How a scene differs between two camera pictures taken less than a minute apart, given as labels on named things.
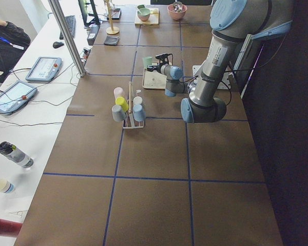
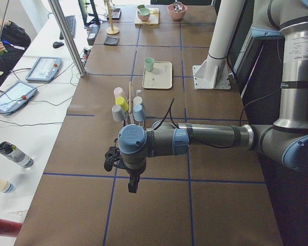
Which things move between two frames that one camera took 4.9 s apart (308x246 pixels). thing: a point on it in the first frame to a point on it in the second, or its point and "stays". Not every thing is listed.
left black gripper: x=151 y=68 to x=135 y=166
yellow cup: x=121 y=101 stays
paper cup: x=3 y=185 stays
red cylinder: x=0 y=226 stays
